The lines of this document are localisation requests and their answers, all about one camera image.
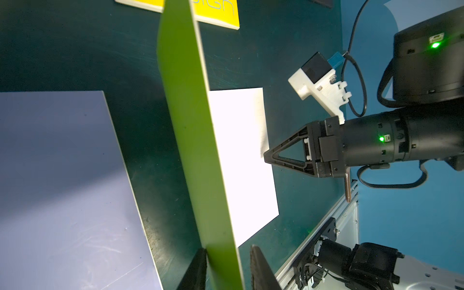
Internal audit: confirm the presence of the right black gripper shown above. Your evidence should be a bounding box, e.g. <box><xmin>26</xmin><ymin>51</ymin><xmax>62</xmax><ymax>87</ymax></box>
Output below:
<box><xmin>263</xmin><ymin>99</ymin><xmax>464</xmax><ymax>178</ymax></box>

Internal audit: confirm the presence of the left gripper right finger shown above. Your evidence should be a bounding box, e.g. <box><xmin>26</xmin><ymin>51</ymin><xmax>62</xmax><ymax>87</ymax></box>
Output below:
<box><xmin>250</xmin><ymin>245</ymin><xmax>282</xmax><ymax>290</ymax></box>

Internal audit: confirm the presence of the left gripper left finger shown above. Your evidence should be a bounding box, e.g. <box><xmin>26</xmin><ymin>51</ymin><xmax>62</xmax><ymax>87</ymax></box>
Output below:
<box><xmin>177</xmin><ymin>248</ymin><xmax>207</xmax><ymax>290</ymax></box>

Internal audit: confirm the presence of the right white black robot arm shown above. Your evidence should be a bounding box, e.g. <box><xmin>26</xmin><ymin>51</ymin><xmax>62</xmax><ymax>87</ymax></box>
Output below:
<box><xmin>264</xmin><ymin>8</ymin><xmax>464</xmax><ymax>178</ymax></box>

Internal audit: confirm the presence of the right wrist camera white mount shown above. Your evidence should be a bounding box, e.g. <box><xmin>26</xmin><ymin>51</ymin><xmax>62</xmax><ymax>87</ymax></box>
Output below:
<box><xmin>288</xmin><ymin>52</ymin><xmax>352</xmax><ymax>124</ymax></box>

